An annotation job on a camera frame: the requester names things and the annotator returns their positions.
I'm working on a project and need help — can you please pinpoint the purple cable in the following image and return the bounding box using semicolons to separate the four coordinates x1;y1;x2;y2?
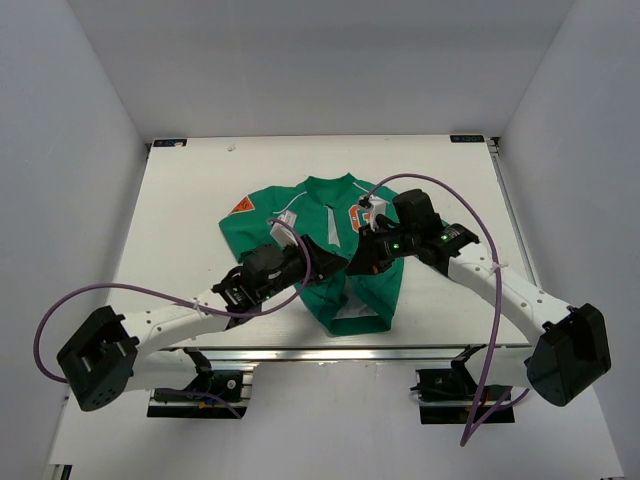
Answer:
33;217;315;419
362;172;531;447

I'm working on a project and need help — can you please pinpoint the blue corner label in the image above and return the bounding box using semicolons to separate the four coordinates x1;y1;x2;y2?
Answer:
449;134;485;144
152;139;187;148

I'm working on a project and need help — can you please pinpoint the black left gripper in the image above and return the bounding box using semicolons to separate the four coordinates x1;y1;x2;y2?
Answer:
257;233;347;302

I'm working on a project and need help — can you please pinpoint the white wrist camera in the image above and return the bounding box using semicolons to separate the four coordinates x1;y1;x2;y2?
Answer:
270;210;297;248
359;195;388;231

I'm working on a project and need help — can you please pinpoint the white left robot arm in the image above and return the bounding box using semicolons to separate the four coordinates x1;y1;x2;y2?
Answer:
57;235;348;412

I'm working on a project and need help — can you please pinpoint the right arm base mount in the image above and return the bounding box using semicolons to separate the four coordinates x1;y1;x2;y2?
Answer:
410;345;515;425

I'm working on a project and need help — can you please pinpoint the blue right corner label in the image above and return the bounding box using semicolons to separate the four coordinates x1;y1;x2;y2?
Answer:
449;134;485;144

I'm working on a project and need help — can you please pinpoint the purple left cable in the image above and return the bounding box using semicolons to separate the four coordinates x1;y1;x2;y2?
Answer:
33;217;315;419

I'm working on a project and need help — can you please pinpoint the green varsity jacket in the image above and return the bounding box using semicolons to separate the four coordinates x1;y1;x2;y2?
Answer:
217;172;451;337

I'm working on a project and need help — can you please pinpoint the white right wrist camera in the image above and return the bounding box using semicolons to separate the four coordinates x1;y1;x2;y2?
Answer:
359;195;388;231

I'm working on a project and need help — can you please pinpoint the blue left corner label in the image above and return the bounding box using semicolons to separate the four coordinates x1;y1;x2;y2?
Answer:
152;139;187;148

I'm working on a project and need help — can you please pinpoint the aluminium right side rail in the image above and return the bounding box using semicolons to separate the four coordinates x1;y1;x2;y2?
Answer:
486;137;541;287

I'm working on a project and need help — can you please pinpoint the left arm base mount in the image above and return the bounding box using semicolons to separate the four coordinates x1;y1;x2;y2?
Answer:
147;347;256;420

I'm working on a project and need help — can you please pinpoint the aluminium table edge rail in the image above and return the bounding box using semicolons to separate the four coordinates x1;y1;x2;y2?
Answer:
164;343;534;365

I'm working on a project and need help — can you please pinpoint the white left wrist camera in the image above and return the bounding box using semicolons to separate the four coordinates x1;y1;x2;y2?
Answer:
270;210;297;248

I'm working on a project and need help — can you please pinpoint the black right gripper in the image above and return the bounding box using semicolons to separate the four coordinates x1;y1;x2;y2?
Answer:
346;221;419;276

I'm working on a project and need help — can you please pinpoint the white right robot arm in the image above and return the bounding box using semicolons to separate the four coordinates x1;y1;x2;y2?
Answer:
347;189;611;407

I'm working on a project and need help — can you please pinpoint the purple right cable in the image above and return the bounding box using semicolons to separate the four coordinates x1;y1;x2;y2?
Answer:
362;172;531;447

